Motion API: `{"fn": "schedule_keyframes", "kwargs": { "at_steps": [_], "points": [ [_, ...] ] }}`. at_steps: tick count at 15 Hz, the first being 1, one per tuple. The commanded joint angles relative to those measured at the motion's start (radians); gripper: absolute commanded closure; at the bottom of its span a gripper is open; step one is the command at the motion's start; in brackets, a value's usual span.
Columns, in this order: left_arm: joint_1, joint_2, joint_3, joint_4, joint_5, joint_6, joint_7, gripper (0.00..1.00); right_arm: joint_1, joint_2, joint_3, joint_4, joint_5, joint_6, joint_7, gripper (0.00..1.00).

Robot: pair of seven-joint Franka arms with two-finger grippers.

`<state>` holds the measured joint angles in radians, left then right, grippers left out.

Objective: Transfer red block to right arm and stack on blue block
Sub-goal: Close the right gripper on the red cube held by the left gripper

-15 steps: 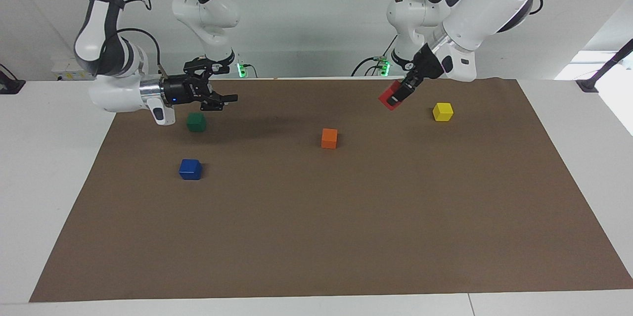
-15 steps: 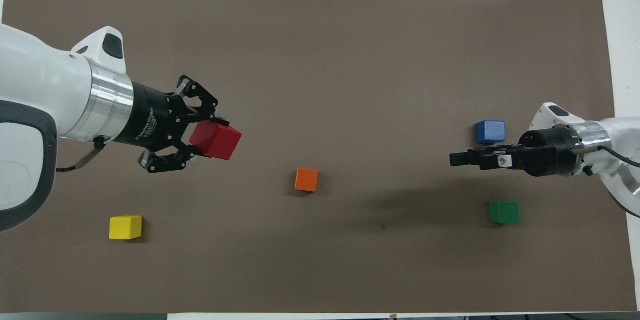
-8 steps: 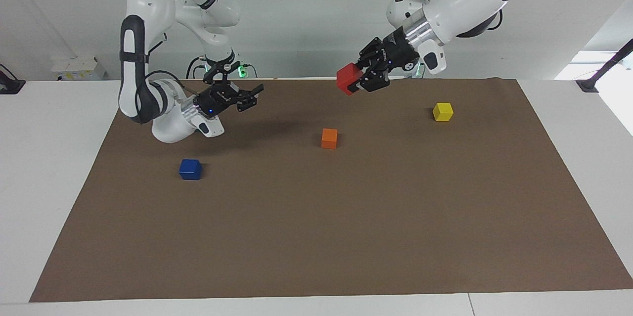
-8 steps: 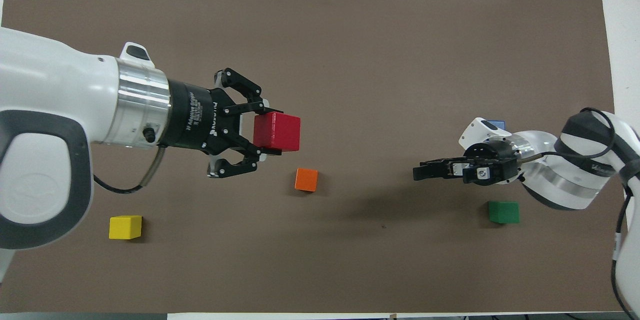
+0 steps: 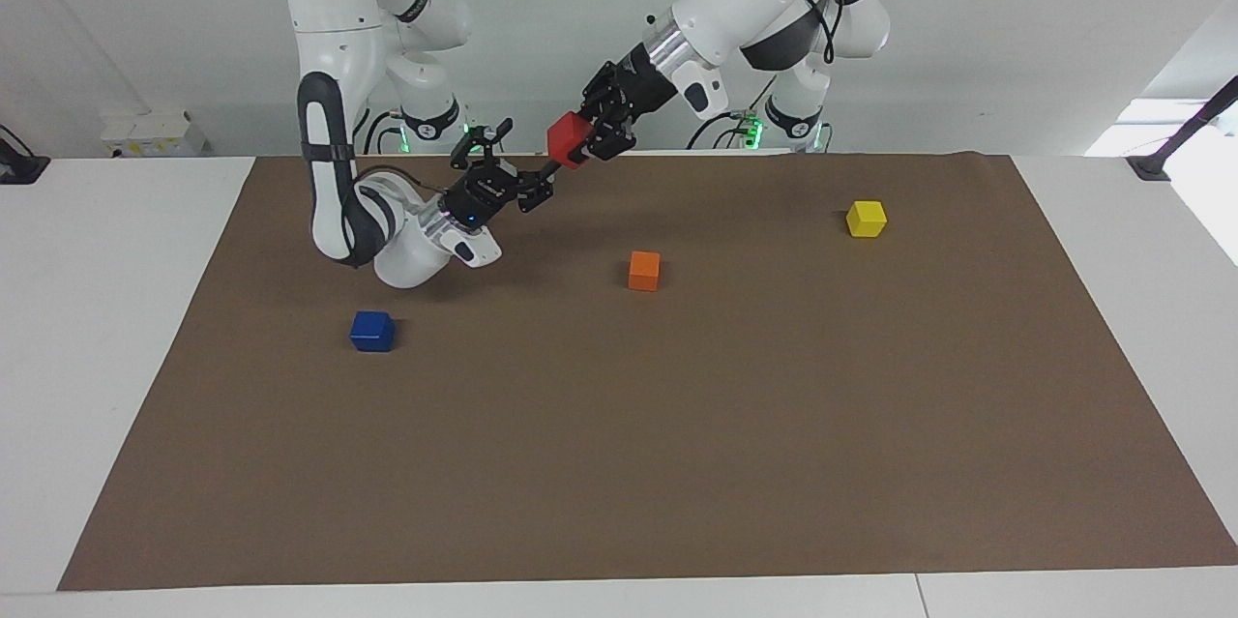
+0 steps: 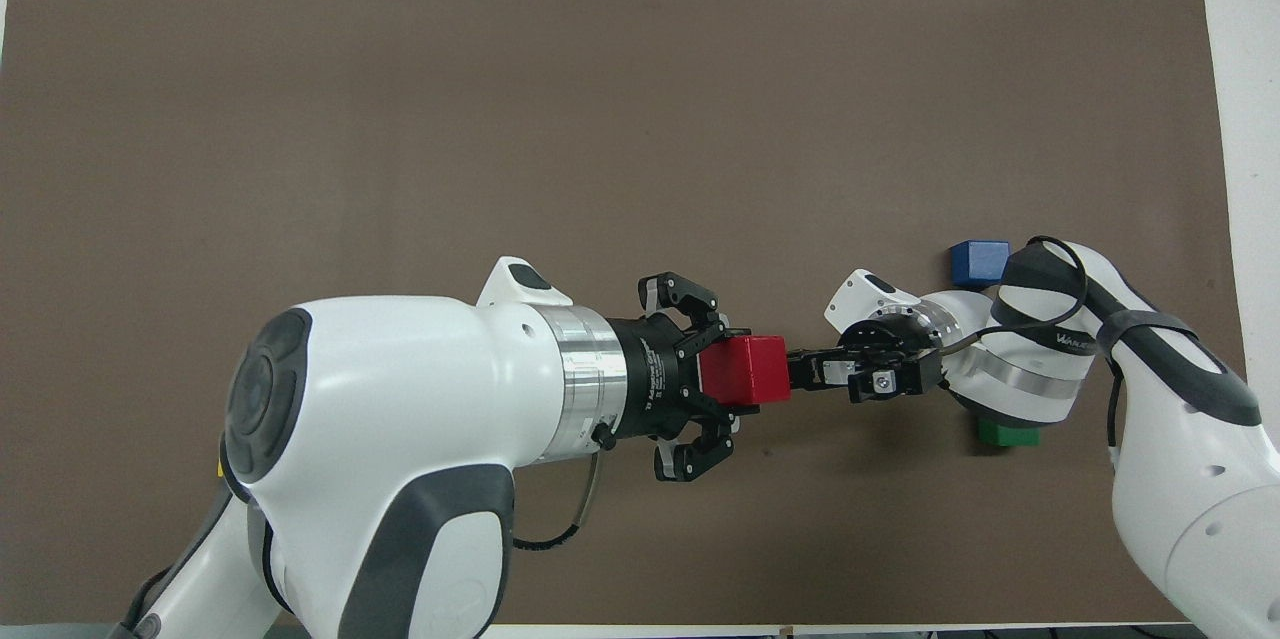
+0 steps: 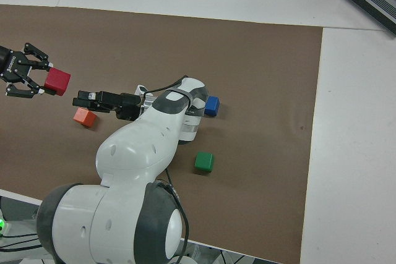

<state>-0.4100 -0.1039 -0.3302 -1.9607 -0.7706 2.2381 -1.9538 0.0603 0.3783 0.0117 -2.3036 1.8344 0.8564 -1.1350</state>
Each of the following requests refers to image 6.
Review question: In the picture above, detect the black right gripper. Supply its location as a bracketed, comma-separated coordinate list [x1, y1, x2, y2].
[788, 317, 947, 406]

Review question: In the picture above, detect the blue block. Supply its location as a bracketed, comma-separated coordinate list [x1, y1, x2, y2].
[949, 240, 1011, 290]

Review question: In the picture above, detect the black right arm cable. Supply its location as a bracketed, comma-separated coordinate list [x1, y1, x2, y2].
[935, 235, 1126, 465]

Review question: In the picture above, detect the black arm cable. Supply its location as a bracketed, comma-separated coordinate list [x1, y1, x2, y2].
[512, 424, 613, 552]
[935, 235, 1126, 465]

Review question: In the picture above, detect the red block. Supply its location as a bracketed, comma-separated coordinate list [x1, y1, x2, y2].
[698, 334, 793, 407]

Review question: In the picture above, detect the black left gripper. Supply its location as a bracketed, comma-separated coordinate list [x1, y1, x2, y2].
[605, 271, 763, 483]

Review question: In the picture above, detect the brown table mat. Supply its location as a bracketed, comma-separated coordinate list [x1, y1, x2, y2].
[0, 0, 1249, 625]

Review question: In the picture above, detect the green block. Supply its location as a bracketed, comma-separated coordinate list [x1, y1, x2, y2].
[977, 419, 1041, 448]

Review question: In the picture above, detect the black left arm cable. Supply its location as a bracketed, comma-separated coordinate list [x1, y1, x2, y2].
[512, 424, 613, 552]

